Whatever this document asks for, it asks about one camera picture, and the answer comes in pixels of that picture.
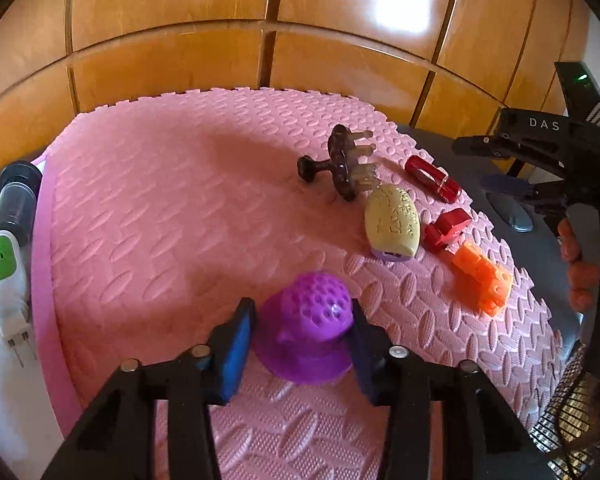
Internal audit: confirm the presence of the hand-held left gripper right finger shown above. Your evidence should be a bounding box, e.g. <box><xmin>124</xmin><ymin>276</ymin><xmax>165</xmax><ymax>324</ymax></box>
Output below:
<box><xmin>347</xmin><ymin>305</ymin><xmax>556</xmax><ymax>480</ymax></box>

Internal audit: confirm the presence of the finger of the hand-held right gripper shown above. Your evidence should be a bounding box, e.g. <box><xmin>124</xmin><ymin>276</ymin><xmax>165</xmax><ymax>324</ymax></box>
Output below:
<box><xmin>481</xmin><ymin>174</ymin><xmax>569</xmax><ymax>211</ymax></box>
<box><xmin>452</xmin><ymin>132</ymin><xmax>565</xmax><ymax>172</ymax></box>

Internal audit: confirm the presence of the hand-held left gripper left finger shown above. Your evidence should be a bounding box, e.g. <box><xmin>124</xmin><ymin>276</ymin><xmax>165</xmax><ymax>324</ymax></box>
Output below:
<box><xmin>40</xmin><ymin>297</ymin><xmax>257</xmax><ymax>480</ymax></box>

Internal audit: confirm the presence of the red cylindrical case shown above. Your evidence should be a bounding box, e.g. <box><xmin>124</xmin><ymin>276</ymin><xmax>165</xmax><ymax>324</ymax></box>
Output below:
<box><xmin>405</xmin><ymin>155</ymin><xmax>462</xmax><ymax>204</ymax></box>

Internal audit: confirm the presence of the purple silicone scrubber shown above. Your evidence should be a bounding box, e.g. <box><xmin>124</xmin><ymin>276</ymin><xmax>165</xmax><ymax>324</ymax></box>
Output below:
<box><xmin>254</xmin><ymin>271</ymin><xmax>356</xmax><ymax>386</ymax></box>

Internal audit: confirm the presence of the small red toy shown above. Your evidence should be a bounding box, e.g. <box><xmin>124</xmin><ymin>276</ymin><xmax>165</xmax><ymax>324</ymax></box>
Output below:
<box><xmin>422</xmin><ymin>208</ymin><xmax>473</xmax><ymax>253</ymax></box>

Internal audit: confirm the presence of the orange block toy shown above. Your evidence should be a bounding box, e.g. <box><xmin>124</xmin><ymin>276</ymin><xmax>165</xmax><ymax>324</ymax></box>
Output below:
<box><xmin>450</xmin><ymin>241</ymin><xmax>513</xmax><ymax>317</ymax></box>

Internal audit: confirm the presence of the beige egg-shaped case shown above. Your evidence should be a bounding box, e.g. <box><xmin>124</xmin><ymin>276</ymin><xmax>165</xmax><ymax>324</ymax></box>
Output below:
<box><xmin>364</xmin><ymin>185</ymin><xmax>422</xmax><ymax>262</ymax></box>

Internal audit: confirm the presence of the brown scalp massager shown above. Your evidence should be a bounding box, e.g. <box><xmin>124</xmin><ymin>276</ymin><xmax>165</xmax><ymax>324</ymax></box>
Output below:
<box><xmin>297</xmin><ymin>124</ymin><xmax>381</xmax><ymax>202</ymax></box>

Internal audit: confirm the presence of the dark bottle with black cap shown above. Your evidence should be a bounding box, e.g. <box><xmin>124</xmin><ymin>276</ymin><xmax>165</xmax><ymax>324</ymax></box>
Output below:
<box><xmin>0</xmin><ymin>161</ymin><xmax>43</xmax><ymax>246</ymax></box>

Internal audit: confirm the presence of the person's right hand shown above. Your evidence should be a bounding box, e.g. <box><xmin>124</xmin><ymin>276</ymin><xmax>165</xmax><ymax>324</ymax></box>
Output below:
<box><xmin>557</xmin><ymin>216</ymin><xmax>599</xmax><ymax>314</ymax></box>

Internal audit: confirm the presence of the pink foam mat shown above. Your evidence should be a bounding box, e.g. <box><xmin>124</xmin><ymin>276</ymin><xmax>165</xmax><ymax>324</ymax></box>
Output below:
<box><xmin>45</xmin><ymin>87</ymin><xmax>568</xmax><ymax>480</ymax></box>

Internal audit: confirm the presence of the black wire mesh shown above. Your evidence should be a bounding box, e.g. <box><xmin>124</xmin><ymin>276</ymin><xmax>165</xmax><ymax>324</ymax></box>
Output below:
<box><xmin>527</xmin><ymin>345</ymin><xmax>600</xmax><ymax>480</ymax></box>

